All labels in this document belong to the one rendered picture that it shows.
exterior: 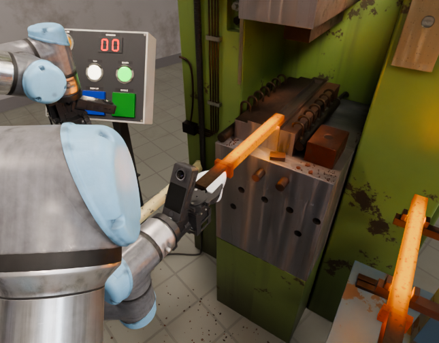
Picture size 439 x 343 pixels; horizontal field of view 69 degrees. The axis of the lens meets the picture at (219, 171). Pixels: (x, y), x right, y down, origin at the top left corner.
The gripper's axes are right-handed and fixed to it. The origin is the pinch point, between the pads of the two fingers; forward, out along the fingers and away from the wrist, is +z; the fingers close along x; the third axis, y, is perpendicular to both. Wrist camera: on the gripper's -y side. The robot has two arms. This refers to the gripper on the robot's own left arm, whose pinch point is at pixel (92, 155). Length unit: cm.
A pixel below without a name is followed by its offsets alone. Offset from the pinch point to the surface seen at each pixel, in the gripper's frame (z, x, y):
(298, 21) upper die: -35, 33, -44
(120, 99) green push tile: -9.0, -9.6, -15.7
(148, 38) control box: -25.0, -10.4, -28.6
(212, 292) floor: 93, 11, -34
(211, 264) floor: 93, -2, -45
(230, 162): -7.8, 36.6, -19.7
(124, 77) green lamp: -14.9, -11.5, -19.1
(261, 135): -7.7, 32.6, -34.8
